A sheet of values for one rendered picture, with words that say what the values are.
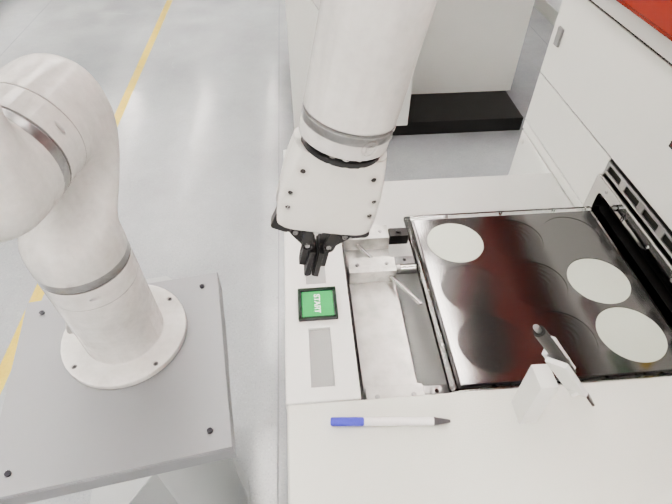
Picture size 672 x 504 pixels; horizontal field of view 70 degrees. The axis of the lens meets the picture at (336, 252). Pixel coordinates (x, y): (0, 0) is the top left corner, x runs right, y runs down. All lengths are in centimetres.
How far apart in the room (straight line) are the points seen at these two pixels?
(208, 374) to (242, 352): 105
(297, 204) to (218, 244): 175
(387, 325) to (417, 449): 25
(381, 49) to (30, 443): 68
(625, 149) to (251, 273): 147
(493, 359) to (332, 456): 29
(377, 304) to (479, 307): 16
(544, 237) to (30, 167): 79
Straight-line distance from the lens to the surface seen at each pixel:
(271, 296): 196
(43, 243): 65
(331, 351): 66
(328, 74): 39
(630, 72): 105
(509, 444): 63
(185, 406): 76
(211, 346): 80
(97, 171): 65
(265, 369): 178
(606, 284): 92
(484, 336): 78
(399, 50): 38
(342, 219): 49
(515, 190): 119
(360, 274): 82
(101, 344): 77
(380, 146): 43
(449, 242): 90
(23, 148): 53
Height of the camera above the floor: 151
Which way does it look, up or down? 46 degrees down
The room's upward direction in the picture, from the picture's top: straight up
